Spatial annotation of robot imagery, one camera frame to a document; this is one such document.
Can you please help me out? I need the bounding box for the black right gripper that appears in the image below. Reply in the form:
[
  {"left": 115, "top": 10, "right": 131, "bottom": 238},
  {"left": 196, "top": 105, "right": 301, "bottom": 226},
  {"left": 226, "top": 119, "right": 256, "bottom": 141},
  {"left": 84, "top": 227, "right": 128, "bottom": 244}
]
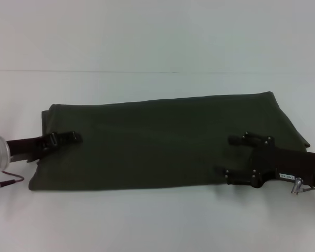
[{"left": 224, "top": 131, "right": 315, "bottom": 190}]

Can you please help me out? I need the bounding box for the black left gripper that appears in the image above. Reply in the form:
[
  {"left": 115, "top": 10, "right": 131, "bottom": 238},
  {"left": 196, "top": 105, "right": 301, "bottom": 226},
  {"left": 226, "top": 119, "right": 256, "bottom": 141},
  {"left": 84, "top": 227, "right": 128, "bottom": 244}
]
[{"left": 6, "top": 130, "right": 84, "bottom": 163}]

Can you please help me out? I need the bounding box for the dark green shirt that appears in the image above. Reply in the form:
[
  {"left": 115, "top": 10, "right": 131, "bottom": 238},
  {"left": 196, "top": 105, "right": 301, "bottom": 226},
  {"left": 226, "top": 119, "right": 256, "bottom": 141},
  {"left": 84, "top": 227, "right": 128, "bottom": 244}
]
[{"left": 28, "top": 91, "right": 311, "bottom": 192}]

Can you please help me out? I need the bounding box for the cable with silver connector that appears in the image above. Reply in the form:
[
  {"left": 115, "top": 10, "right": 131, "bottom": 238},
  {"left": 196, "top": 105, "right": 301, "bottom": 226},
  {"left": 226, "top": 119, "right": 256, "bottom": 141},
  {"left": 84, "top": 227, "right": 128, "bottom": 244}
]
[{"left": 290, "top": 177, "right": 315, "bottom": 195}]

